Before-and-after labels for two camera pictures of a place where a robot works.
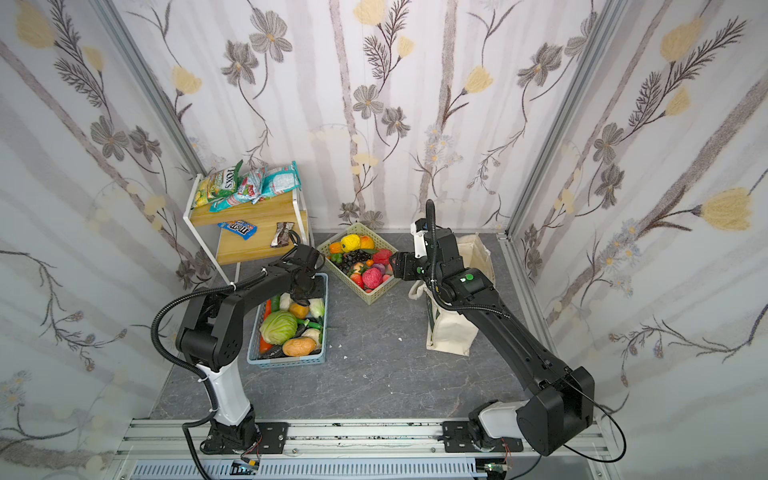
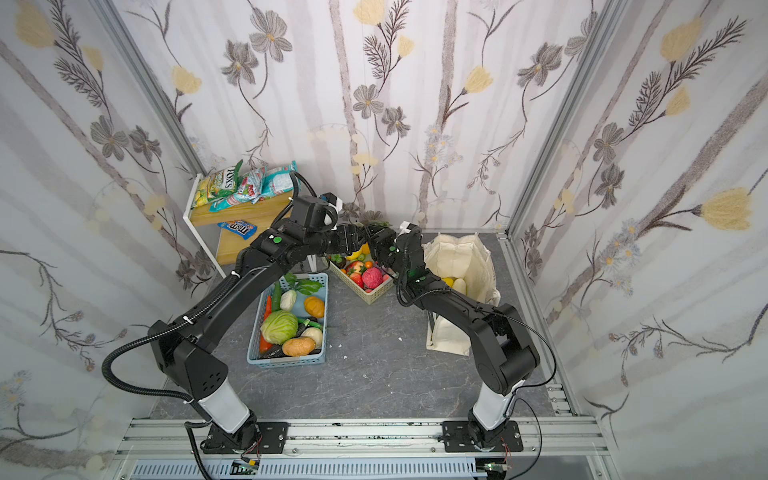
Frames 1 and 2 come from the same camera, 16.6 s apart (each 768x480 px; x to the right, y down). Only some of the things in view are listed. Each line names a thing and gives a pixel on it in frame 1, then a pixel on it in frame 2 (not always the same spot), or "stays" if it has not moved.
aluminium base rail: (158, 449) stays
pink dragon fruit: (372, 278) stays
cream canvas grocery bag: (453, 331) stays
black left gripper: (306, 282) to (350, 240)
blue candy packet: (241, 228) stays
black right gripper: (405, 266) to (387, 247)
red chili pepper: (263, 344) stays
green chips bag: (217, 186) stays
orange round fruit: (299, 311) to (314, 306)
